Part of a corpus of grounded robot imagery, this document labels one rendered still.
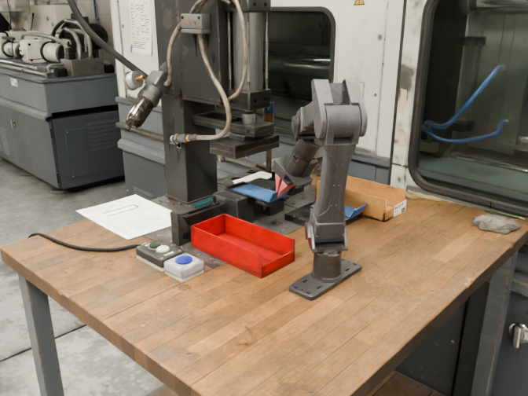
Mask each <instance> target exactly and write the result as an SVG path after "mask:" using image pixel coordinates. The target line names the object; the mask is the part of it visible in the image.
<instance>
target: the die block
mask: <svg viewBox="0 0 528 396"><path fill-rule="evenodd" d="M217 200H219V201H223V202H225V214H228V215H231V216H233V217H236V218H239V219H242V220H244V221H246V222H250V223H254V211H257V212H259V213H262V214H264V215H269V216H271V215H275V214H276V213H279V212H281V211H283V210H284V201H280V200H274V201H272V202H270V203H271V206H269V207H265V210H262V209H261V208H259V207H256V206H253V205H250V204H248V201H246V202H244V203H240V204H234V203H230V202H228V201H225V200H221V199H219V198H217V197H216V201H217Z"/></svg>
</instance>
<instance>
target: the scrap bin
mask: <svg viewBox="0 0 528 396"><path fill-rule="evenodd" d="M190 228H191V242H192V247H193V248H195V249H197V250H199V251H202V252H204V253H206V254H208V255H211V256H213V257H215V258H217V259H220V260H222V261H223V262H227V263H229V264H230V265H232V266H235V267H237V268H239V269H241V270H243V271H246V272H248V273H250V274H252V275H255V276H257V277H259V278H261V279H262V278H263V277H266V276H268V275H270V274H271V273H274V272H275V271H277V270H279V269H281V268H283V267H285V266H286V265H288V264H290V263H292V262H294V261H295V239H293V238H291V237H289V236H285V235H282V234H280V233H276V232H274V231H272V230H269V229H266V228H263V227H261V226H259V225H255V224H252V223H250V222H246V221H244V220H242V219H239V218H236V217H233V216H231V215H228V214H225V213H224V214H220V215H218V216H215V217H213V218H209V219H208V220H205V221H202V222H199V223H197V224H195V225H191V226H190Z"/></svg>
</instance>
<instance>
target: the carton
mask: <svg viewBox="0 0 528 396"><path fill-rule="evenodd" d="M320 181H321V180H318V181H316V200H317V196H318V193H319V188H320ZM405 195H406V189H400V188H397V187H394V186H390V185H384V184H381V183H378V182H374V181H369V180H365V179H361V178H356V177H352V176H349V175H347V180H346V191H345V196H344V205H345V206H348V207H353V208H359V207H360V206H362V205H364V204H366V203H367V205H366V207H365V208H364V210H363V215H362V216H365V217H367V218H372V219H375V220H378V221H381V222H385V221H387V220H389V219H391V218H393V217H395V216H396V215H399V214H401V213H402V212H403V211H405V209H406V200H407V199H405Z"/></svg>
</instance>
